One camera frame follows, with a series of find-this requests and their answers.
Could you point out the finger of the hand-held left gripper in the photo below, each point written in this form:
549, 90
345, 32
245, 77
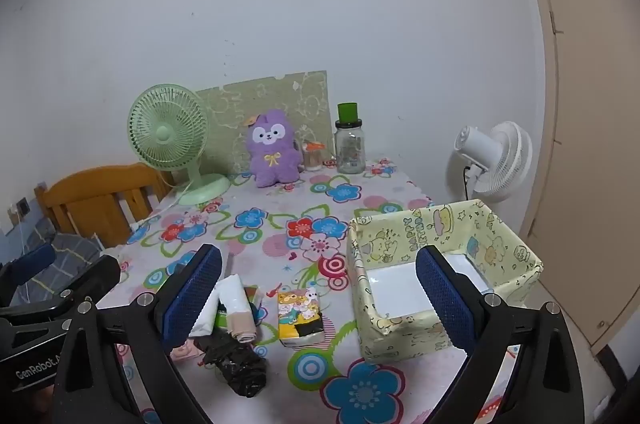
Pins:
32, 260
100, 276

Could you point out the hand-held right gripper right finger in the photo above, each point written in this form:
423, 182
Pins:
445, 299

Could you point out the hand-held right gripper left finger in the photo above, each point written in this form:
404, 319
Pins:
192, 294

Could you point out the white cloth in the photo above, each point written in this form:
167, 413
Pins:
230, 296

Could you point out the beige cloth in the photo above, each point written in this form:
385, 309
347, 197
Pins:
241, 326

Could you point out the green tissue packet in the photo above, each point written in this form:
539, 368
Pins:
252, 304

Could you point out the yellow cartoon print box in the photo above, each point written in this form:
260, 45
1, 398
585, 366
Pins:
390, 339

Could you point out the black cloth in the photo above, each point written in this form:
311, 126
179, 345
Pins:
240, 369

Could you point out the yellow cartoon tissue packet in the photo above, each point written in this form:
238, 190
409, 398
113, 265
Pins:
300, 314

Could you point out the grey plaid blanket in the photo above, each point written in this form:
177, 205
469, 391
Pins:
70, 254

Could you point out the white standing fan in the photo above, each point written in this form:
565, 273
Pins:
500, 164

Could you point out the green desk fan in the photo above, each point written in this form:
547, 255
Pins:
165, 132

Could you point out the purple plush toy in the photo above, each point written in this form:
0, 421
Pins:
272, 154

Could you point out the glass jar green lid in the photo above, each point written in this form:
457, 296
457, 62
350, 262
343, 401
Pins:
349, 154

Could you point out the small jar orange lid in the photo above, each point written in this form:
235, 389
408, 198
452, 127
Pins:
312, 159

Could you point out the beige door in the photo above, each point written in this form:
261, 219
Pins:
590, 154

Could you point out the green patterned board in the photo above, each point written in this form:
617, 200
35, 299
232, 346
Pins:
280, 99

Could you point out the wall socket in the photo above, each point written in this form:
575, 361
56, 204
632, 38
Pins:
22, 205

